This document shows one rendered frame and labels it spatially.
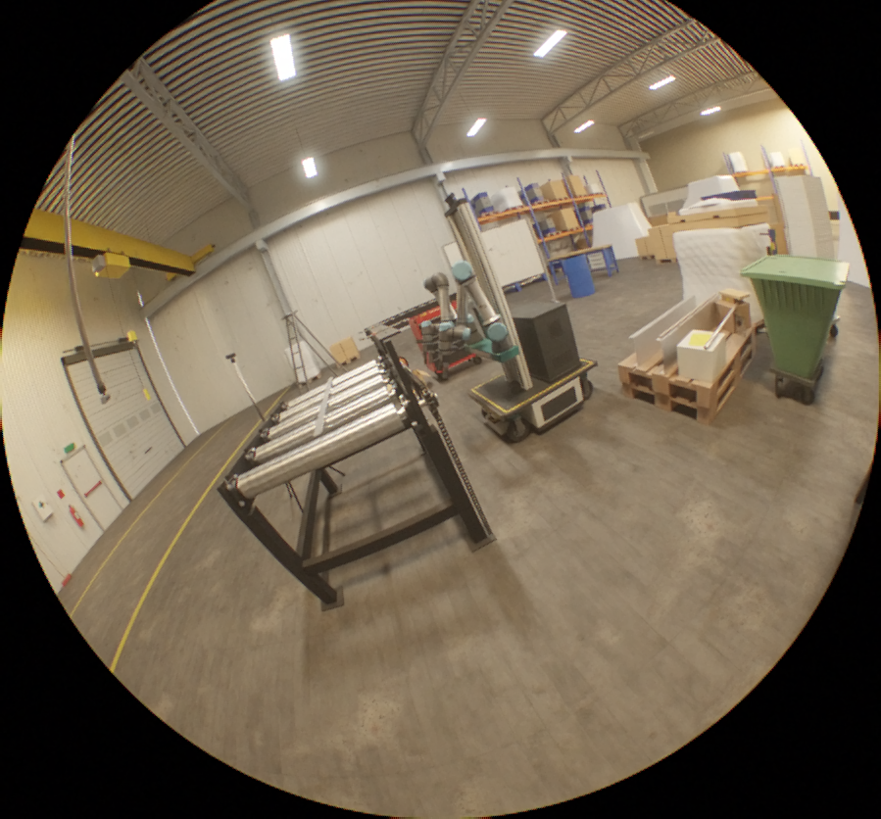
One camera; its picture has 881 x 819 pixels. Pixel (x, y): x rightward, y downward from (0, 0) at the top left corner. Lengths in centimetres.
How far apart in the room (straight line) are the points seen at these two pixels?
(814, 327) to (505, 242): 542
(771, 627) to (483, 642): 119
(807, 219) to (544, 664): 352
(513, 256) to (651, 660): 613
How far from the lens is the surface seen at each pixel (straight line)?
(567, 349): 229
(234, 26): 817
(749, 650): 144
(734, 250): 336
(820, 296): 211
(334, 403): 175
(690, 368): 208
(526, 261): 624
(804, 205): 334
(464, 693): 137
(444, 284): 228
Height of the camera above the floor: 128
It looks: 18 degrees down
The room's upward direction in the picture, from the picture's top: 22 degrees counter-clockwise
